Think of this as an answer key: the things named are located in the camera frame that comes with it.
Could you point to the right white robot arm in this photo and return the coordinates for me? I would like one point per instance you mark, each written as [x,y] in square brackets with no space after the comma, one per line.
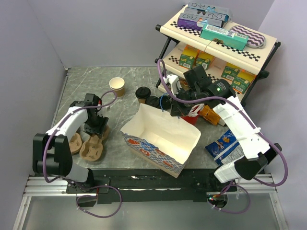
[222,99]

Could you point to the stack of brown paper cups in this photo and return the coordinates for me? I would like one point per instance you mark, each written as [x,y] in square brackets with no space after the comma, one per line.
[117,84]

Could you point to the cardboard cup carrier tray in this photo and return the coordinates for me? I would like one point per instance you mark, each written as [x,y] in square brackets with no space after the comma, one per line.
[92,149]

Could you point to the dark grey R&O box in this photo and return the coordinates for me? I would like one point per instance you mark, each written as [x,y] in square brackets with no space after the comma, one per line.
[221,14]

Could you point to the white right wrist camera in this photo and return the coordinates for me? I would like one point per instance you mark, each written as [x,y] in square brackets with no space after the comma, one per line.
[173,82]

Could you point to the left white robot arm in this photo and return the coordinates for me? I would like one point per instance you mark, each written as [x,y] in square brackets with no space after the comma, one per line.
[81,127]

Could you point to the red cup with stirrers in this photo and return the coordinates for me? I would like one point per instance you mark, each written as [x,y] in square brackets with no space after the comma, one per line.
[193,114]

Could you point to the black cup lid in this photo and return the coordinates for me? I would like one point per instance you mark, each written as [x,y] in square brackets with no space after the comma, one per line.
[143,92]
[153,101]

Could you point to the purple R&O box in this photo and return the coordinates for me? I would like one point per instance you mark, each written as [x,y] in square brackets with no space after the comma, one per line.
[190,21]

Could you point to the paper takeout bag blue handles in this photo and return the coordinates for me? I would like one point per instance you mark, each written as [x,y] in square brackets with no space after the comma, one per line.
[163,140]

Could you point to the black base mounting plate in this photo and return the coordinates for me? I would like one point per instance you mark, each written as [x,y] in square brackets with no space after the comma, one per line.
[148,185]

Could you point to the grey R&O box top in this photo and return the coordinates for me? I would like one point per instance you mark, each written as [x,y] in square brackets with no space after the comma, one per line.
[208,7]

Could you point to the green yellow box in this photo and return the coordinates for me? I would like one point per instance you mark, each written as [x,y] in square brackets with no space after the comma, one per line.
[188,57]
[204,59]
[242,81]
[230,72]

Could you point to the green yellow box far left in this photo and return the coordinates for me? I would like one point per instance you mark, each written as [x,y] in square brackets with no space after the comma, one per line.
[188,57]

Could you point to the stack of black cup lids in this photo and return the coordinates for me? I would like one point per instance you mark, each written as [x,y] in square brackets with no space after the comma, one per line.
[164,102]

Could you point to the two tier checkered shelf rack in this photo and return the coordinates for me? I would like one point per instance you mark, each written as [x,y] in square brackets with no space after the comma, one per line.
[253,60]

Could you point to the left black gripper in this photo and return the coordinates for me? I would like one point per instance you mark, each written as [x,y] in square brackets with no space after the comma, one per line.
[98,129]

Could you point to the teal long box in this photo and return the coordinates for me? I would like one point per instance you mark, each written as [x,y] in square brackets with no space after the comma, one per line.
[223,36]

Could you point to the blue snack bag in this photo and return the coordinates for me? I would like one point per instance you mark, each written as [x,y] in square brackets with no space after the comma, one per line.
[226,149]

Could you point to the aluminium rail frame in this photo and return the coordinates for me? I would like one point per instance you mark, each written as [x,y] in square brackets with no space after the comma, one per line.
[37,186]

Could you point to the green yellow box far right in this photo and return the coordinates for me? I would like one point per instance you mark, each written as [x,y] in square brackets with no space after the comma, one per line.
[242,81]

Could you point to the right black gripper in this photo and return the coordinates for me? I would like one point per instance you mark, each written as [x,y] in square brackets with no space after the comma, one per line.
[177,109]

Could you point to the purple wavy pouch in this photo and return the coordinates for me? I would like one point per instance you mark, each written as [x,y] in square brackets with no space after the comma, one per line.
[255,40]

